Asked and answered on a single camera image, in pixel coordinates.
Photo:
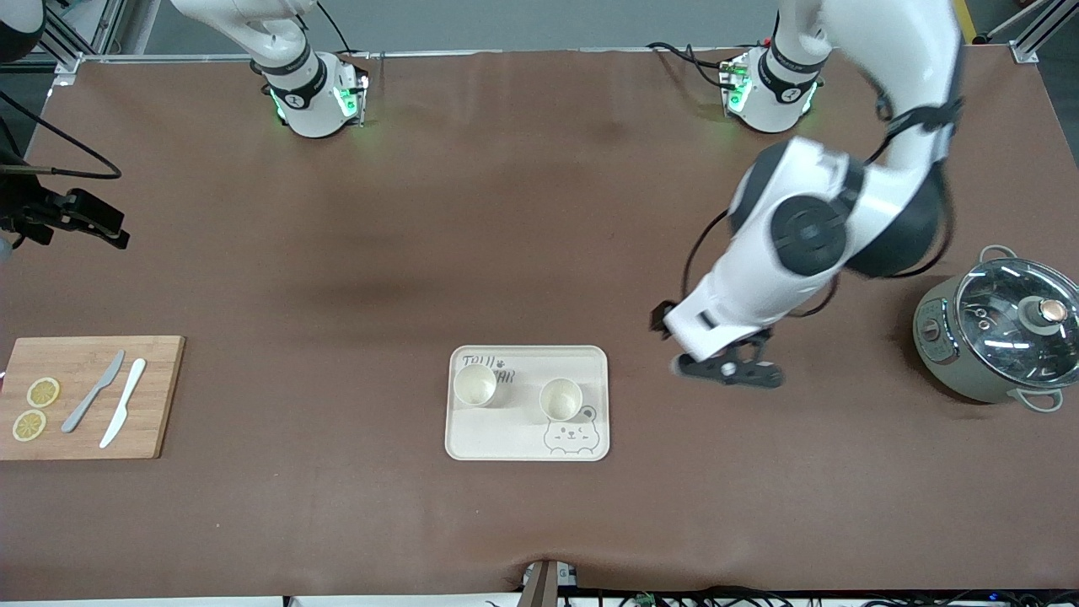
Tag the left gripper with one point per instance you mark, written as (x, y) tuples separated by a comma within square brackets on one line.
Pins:
[(658, 318)]

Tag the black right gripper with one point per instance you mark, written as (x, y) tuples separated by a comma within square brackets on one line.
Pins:
[(27, 208)]

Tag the white plastic cup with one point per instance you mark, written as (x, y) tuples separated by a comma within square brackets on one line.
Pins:
[(560, 400), (475, 386)]

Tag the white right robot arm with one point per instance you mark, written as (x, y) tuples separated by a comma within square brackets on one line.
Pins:
[(312, 93)]

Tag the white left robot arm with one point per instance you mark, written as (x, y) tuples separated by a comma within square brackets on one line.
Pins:
[(893, 51)]

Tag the lemon slice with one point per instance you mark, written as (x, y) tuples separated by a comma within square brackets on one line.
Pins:
[(29, 426), (43, 392)]

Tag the white plastic knife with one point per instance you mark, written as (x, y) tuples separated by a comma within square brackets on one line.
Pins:
[(120, 406)]

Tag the grey plastic knife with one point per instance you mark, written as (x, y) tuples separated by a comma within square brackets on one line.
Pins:
[(77, 413)]

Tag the grey-green electric cooking pot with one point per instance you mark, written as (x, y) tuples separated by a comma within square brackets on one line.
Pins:
[(944, 362)]

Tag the wooden cutting board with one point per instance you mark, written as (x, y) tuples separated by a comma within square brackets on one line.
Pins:
[(84, 443)]

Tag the cream bear print tray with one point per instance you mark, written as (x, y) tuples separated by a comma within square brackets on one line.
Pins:
[(506, 434)]

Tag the glass pot lid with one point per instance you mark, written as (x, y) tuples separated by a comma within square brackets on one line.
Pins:
[(995, 333)]

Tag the aluminium frame extrusion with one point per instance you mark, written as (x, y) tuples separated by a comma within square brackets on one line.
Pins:
[(1024, 46), (67, 38)]

